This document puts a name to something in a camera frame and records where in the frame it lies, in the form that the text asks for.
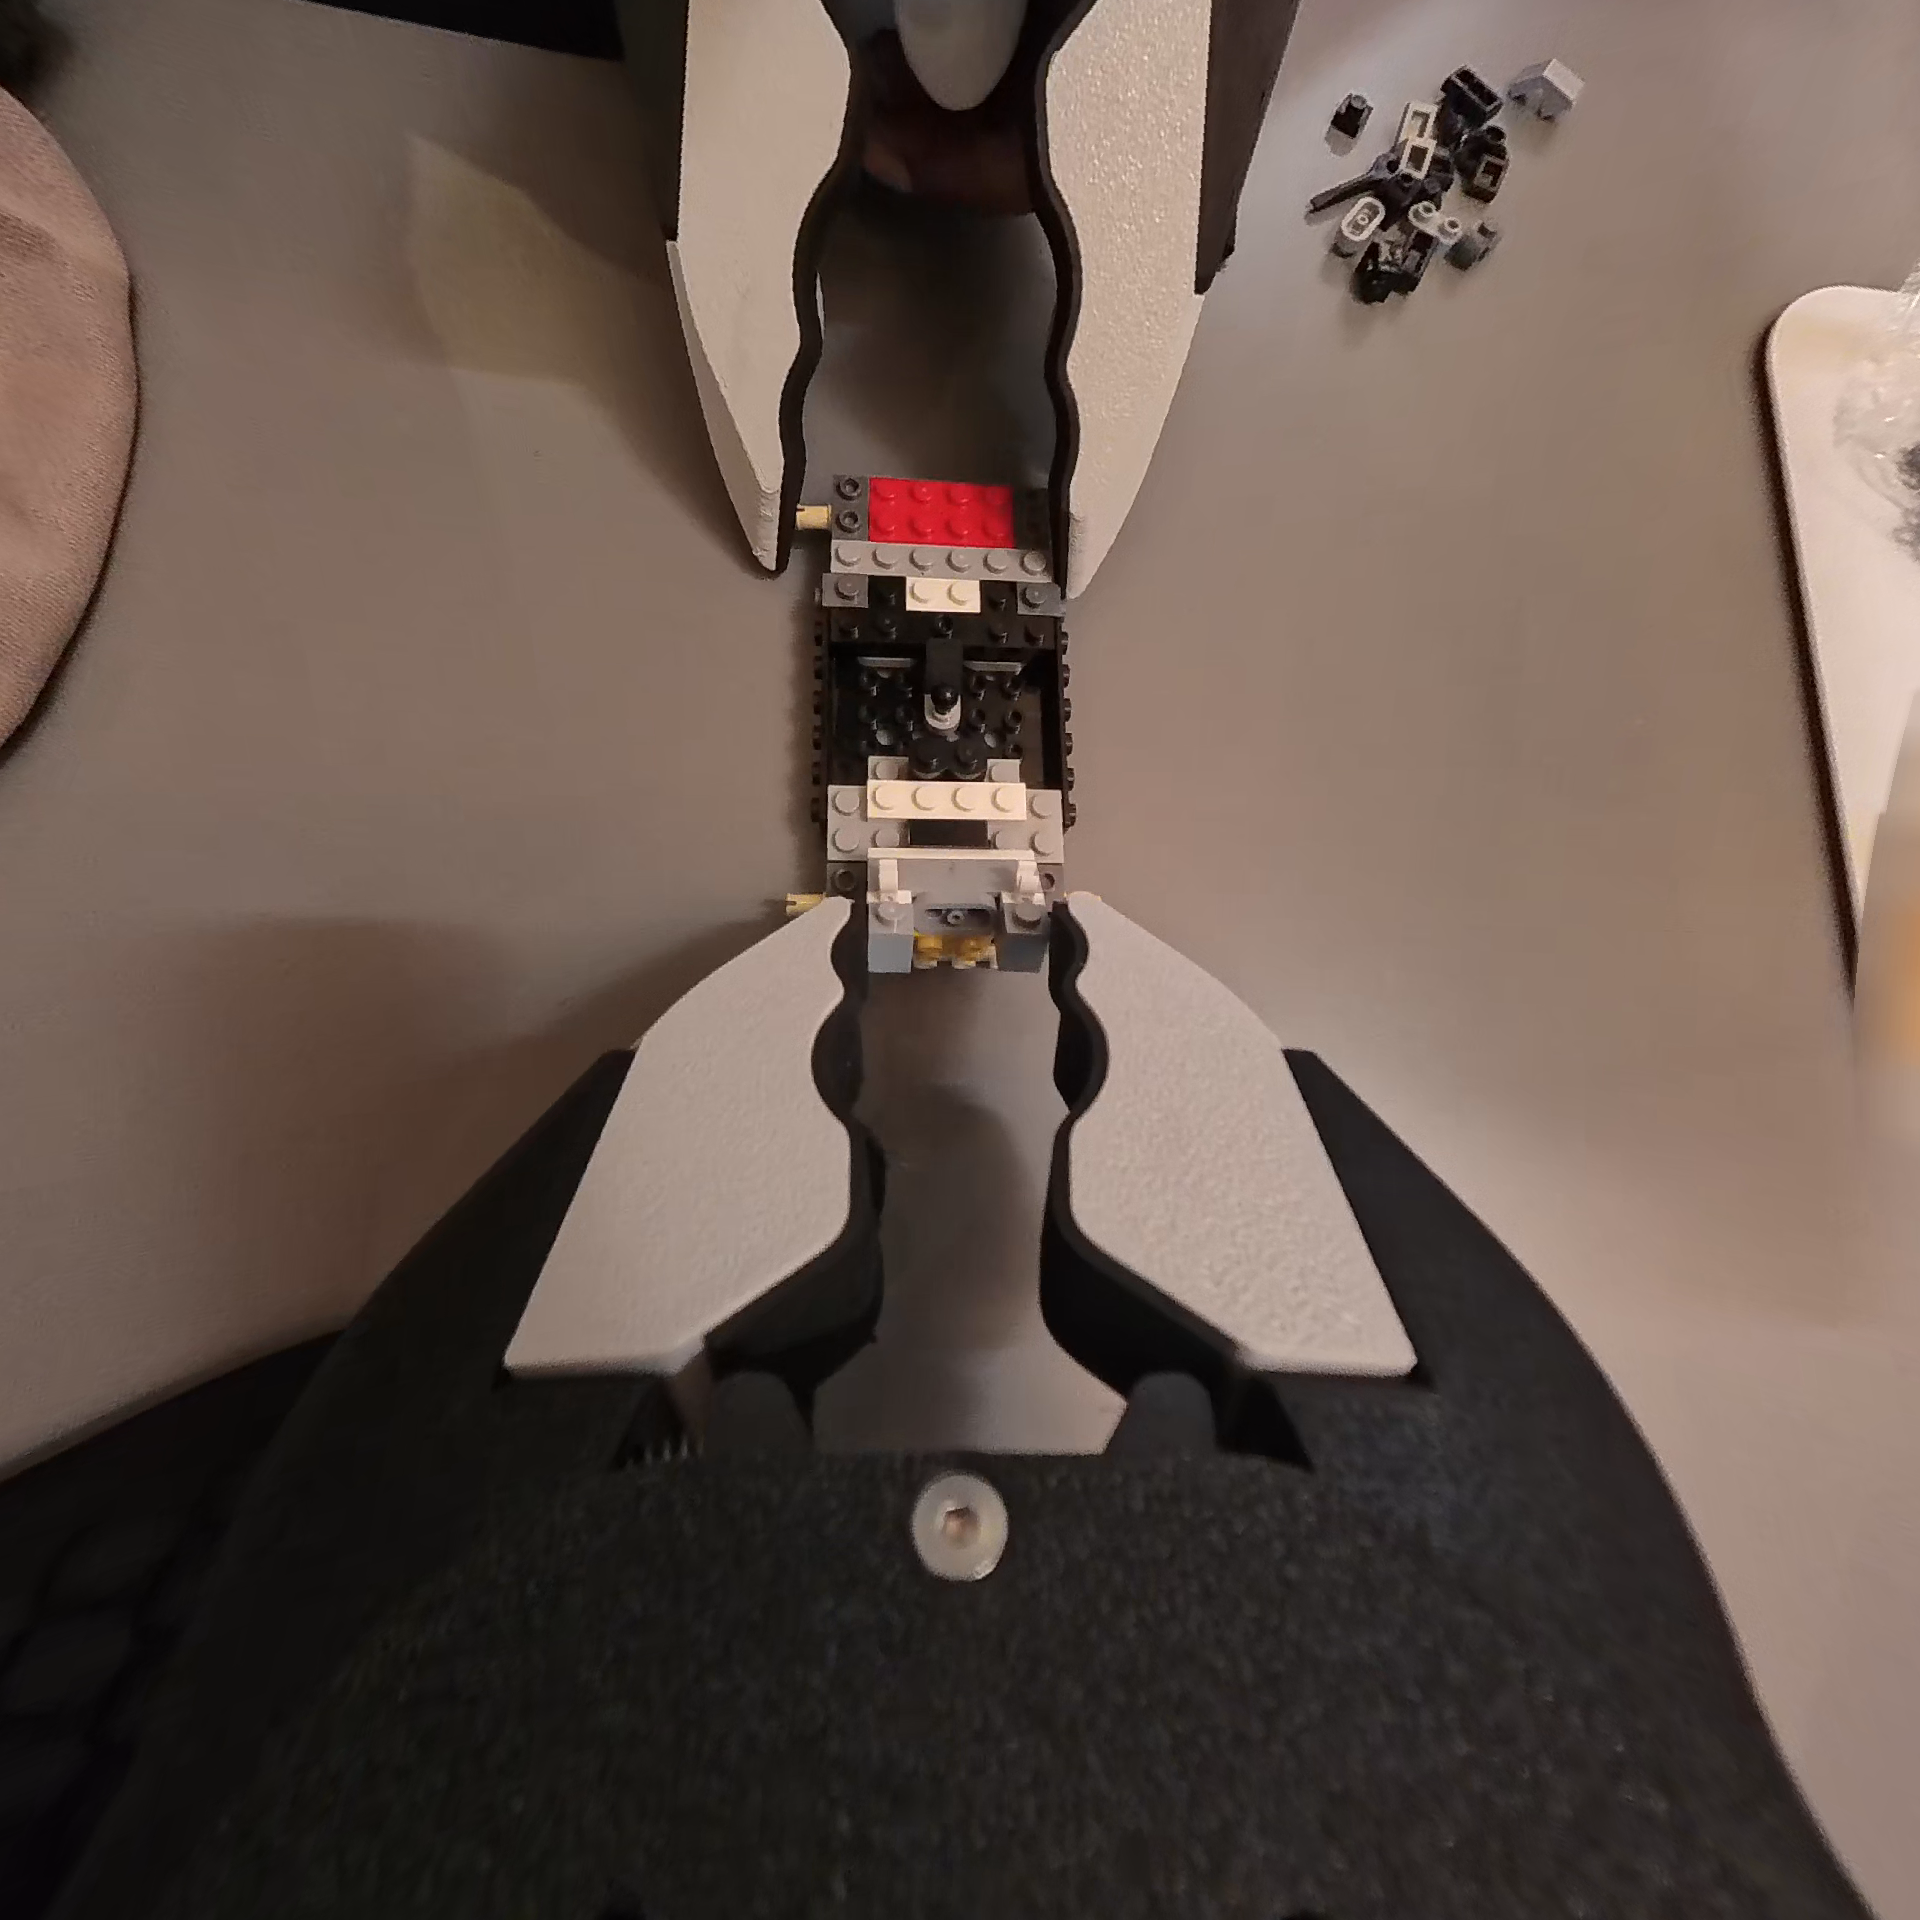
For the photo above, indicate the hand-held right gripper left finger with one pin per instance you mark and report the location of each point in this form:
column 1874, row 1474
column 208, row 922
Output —
column 695, row 1198

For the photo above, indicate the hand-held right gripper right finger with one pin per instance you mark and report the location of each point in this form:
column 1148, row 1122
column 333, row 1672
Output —
column 1232, row 1198

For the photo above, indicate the plastic bag of parts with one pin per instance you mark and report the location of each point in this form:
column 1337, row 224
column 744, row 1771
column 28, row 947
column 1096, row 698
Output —
column 1898, row 422

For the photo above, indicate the toy brick car chassis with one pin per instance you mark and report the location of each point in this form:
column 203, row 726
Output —
column 947, row 701

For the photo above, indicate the grey desk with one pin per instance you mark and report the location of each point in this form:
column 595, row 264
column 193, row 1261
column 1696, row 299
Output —
column 1428, row 754

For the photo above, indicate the pile of small dark bricks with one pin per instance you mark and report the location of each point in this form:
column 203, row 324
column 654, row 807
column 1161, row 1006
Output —
column 1428, row 165

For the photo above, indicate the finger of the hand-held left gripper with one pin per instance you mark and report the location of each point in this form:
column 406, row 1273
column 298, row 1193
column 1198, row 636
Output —
column 744, row 224
column 1148, row 224

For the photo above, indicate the pink cloth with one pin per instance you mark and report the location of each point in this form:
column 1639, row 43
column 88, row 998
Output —
column 62, row 452

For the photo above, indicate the white stand base board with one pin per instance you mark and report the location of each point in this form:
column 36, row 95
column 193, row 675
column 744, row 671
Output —
column 1830, row 600

